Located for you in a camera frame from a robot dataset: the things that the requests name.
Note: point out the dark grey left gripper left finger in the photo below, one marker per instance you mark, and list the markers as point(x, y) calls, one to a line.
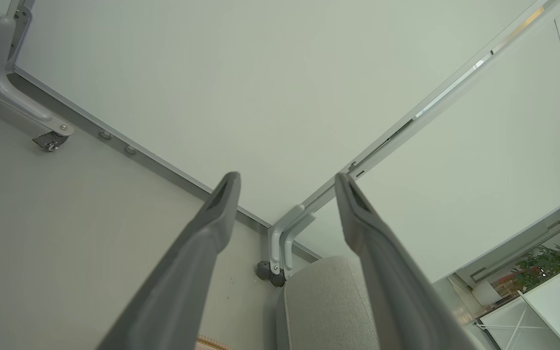
point(187, 272)

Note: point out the white round container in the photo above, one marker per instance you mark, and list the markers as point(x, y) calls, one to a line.
point(485, 293)

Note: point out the green potted plant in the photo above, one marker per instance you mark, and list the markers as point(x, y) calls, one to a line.
point(542, 265)

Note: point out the small grey panel glide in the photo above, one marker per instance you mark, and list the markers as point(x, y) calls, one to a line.
point(105, 134)
point(130, 149)

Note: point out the grey metal partition leg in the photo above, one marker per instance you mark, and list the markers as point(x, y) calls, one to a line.
point(5, 82)
point(276, 243)
point(292, 238)

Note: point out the large white partition panel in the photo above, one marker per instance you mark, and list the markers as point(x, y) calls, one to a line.
point(260, 87)

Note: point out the grey fabric sofa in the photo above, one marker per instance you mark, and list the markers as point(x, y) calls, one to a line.
point(323, 306)

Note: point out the white table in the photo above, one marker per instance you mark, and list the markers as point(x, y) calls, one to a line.
point(547, 311)

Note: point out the black caster wheel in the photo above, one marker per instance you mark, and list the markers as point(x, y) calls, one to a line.
point(278, 280)
point(263, 270)
point(50, 141)

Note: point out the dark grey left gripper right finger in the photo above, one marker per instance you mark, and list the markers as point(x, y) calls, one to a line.
point(396, 291)

